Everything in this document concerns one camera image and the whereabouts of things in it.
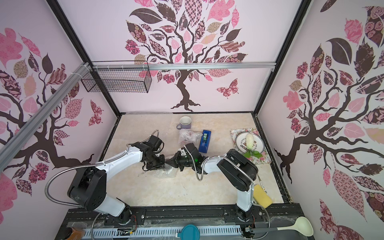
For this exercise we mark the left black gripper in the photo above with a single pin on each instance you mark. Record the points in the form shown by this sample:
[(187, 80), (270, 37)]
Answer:
[(150, 166)]

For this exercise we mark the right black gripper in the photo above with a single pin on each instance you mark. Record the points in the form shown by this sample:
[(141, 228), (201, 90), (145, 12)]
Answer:
[(180, 161)]

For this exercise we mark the clear bubble wrap sheet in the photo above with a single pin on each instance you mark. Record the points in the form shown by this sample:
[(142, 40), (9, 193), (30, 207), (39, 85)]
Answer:
[(167, 172), (189, 132)]

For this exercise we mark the red mug black handle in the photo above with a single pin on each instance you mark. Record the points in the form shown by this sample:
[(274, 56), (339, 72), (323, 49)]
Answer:
[(184, 139)]

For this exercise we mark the blue tape dispenser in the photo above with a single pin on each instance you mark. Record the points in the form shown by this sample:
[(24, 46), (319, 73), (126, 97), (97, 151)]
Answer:
[(205, 141)]

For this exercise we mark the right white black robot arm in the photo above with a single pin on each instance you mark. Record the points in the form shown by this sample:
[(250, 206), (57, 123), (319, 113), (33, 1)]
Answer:
[(238, 170)]

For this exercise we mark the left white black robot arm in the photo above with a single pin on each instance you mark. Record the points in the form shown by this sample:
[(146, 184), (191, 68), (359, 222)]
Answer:
[(89, 186)]

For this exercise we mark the right flexible metal conduit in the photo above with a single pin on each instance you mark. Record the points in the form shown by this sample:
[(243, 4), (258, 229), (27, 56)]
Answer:
[(241, 173)]

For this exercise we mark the flexible metal conduit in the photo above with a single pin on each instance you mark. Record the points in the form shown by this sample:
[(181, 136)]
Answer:
[(50, 181), (241, 173)]

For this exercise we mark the lavender mug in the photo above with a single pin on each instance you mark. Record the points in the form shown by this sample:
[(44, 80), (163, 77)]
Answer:
[(184, 123)]

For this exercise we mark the round white plate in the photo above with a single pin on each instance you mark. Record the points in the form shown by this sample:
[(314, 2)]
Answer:
[(240, 142)]

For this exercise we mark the teal round lid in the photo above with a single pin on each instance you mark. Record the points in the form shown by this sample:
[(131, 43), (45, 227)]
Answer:
[(189, 232)]

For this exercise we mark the white artificial rose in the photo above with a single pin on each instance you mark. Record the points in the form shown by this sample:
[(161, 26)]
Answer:
[(249, 146)]

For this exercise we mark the left flexible metal conduit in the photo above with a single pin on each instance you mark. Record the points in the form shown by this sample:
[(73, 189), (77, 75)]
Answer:
[(50, 181)]

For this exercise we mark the yellow green sponge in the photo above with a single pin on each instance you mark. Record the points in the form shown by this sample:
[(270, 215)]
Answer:
[(261, 197)]

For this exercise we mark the brown jar black lid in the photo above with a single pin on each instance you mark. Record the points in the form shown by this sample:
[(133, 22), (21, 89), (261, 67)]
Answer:
[(70, 233)]

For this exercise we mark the cream plastic ladle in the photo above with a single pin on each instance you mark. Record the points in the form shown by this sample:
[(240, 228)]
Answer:
[(302, 225)]

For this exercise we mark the white slotted cable duct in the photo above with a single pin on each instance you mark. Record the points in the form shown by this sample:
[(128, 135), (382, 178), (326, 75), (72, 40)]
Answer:
[(159, 232)]

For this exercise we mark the black wire basket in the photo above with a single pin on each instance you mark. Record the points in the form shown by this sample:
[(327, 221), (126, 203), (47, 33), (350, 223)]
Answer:
[(118, 77)]

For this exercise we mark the silver fork floral handle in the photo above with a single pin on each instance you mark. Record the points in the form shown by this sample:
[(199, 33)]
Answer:
[(262, 184)]

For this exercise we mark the rear aluminium frame bar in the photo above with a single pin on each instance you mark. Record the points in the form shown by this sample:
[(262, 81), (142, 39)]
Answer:
[(188, 66)]

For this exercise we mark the aluminium frame bar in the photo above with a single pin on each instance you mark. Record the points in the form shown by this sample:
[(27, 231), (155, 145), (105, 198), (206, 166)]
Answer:
[(9, 151), (188, 66)]

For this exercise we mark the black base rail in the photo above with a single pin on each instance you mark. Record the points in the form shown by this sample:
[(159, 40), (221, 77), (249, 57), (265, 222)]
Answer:
[(279, 215)]

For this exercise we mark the left aluminium frame bar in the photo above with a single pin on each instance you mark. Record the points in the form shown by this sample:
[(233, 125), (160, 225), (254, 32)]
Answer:
[(9, 151)]

